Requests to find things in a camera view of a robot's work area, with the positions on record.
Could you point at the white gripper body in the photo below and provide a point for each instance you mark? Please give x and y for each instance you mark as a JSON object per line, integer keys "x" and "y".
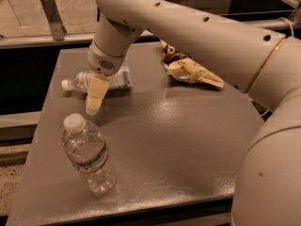
{"x": 102, "y": 61}

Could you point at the red label clear water bottle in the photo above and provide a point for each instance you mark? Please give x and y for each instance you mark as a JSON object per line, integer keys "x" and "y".
{"x": 85, "y": 146}

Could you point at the yellow brown chip bag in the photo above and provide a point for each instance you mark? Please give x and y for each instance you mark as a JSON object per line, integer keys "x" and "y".
{"x": 183, "y": 68}

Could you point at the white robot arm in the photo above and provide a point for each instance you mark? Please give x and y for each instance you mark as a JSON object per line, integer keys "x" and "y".
{"x": 261, "y": 63}

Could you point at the left grey metal bracket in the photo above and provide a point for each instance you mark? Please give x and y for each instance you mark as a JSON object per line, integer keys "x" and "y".
{"x": 51, "y": 12}

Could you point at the blue label plastic water bottle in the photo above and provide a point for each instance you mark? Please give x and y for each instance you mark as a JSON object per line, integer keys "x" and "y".
{"x": 80, "y": 82}

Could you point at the grey metal rail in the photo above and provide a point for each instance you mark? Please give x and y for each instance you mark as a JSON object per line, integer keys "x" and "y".
{"x": 82, "y": 38}

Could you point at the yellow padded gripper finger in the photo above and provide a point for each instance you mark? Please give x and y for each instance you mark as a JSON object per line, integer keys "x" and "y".
{"x": 97, "y": 88}

